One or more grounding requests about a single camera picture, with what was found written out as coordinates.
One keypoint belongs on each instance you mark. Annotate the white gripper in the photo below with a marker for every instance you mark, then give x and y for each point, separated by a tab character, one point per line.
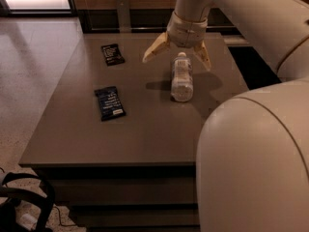
186	31

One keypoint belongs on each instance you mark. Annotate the clear plastic water bottle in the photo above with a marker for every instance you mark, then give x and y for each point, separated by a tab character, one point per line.
181	78

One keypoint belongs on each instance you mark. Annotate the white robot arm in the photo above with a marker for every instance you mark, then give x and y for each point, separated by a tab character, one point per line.
252	160

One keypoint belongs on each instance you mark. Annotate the black snack packet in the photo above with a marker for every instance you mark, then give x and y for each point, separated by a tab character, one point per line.
112	54

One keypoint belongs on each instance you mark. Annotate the blue snack packet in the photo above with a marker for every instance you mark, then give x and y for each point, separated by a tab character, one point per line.
109	103

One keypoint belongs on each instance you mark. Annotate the grey drawer cabinet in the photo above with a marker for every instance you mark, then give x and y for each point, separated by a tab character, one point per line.
135	173

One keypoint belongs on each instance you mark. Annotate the left metal bracket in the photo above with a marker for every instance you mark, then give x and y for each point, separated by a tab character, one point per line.
123	13

